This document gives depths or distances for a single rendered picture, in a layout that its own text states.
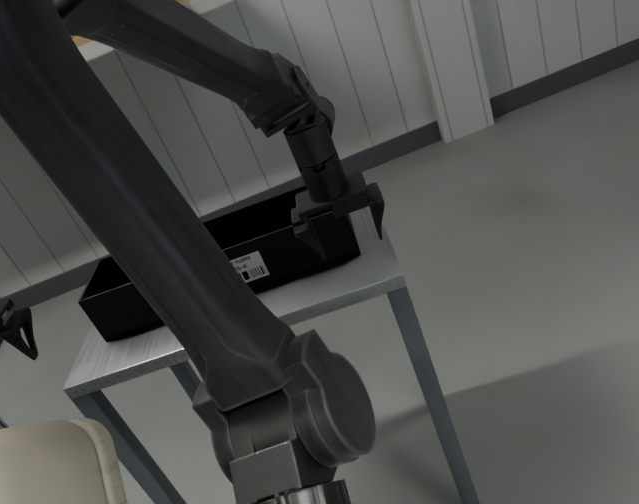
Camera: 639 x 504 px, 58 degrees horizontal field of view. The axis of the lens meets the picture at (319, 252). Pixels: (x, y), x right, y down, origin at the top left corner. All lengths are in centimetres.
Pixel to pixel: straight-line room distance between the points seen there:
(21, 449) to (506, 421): 158
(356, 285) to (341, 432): 70
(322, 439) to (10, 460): 19
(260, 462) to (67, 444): 12
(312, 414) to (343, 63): 301
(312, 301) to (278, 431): 69
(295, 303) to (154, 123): 235
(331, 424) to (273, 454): 4
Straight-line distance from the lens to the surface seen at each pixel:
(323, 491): 41
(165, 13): 56
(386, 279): 108
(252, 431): 44
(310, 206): 80
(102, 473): 45
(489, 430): 183
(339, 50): 333
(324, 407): 41
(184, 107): 332
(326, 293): 110
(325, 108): 83
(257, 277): 119
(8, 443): 38
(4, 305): 100
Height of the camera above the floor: 141
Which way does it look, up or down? 29 degrees down
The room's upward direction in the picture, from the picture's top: 23 degrees counter-clockwise
